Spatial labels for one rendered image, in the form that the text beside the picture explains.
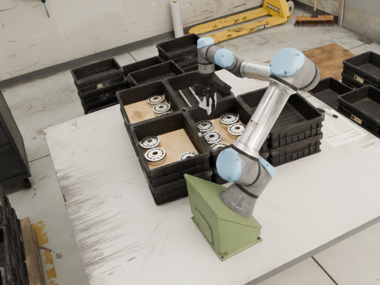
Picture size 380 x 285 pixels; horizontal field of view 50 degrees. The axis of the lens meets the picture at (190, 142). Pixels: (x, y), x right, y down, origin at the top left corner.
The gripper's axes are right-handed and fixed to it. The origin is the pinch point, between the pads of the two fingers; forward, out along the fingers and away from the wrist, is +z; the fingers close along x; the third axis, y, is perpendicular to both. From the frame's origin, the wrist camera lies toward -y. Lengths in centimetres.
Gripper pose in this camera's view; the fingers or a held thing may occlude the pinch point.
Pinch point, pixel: (212, 110)
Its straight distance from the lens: 199.6
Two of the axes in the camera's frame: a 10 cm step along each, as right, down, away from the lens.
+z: 0.6, 8.6, 5.1
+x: -4.5, 4.8, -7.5
